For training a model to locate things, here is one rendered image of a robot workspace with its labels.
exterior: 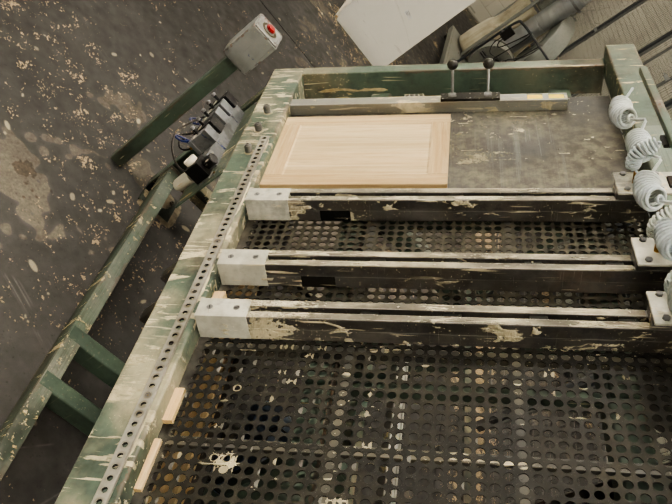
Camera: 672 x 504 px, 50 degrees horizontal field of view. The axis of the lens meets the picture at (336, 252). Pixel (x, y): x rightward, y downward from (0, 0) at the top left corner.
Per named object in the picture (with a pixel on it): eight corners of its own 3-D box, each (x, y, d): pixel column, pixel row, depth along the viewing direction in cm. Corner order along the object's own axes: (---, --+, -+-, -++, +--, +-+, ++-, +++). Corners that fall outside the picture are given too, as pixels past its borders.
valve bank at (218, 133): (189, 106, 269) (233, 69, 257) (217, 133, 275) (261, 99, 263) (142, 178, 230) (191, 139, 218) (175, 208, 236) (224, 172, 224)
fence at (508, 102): (293, 109, 263) (292, 99, 261) (565, 103, 247) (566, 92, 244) (291, 115, 259) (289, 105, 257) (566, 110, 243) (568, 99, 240)
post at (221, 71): (115, 150, 313) (232, 49, 276) (126, 160, 316) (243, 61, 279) (110, 157, 309) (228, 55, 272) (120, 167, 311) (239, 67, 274)
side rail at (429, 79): (307, 93, 286) (304, 67, 280) (599, 86, 267) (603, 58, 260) (305, 100, 282) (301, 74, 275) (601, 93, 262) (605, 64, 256)
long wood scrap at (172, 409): (176, 390, 159) (175, 387, 158) (186, 391, 159) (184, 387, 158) (163, 423, 152) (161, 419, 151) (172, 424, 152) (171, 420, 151)
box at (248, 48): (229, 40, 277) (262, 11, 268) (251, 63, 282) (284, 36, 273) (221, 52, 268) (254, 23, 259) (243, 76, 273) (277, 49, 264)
